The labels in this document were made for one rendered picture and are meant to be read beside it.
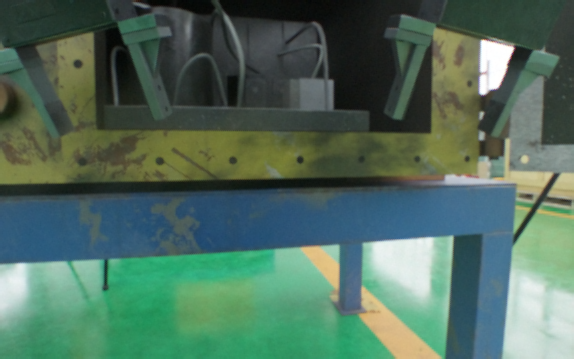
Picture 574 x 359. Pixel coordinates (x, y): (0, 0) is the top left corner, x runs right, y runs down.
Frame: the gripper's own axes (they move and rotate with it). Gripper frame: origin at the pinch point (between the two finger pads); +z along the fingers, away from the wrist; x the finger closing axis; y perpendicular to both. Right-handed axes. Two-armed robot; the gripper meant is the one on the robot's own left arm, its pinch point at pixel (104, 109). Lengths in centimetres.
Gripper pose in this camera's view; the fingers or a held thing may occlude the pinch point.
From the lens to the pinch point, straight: 40.5
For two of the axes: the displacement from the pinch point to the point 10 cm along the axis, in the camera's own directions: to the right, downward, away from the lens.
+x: -9.9, 1.3, 1.1
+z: 1.6, 8.7, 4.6
